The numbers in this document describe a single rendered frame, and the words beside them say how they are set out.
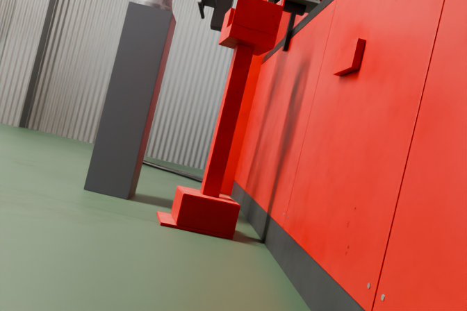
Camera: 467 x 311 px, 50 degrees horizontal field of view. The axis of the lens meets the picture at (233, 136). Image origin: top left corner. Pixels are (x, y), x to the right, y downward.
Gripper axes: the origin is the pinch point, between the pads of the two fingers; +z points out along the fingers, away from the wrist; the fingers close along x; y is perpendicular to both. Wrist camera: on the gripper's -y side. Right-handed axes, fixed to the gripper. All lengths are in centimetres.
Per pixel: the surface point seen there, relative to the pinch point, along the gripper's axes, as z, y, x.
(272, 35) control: 8, -37, -53
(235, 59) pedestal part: 10, -51, -47
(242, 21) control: 0, -44, -55
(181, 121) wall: 13, -78, 272
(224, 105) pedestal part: 22, -62, -47
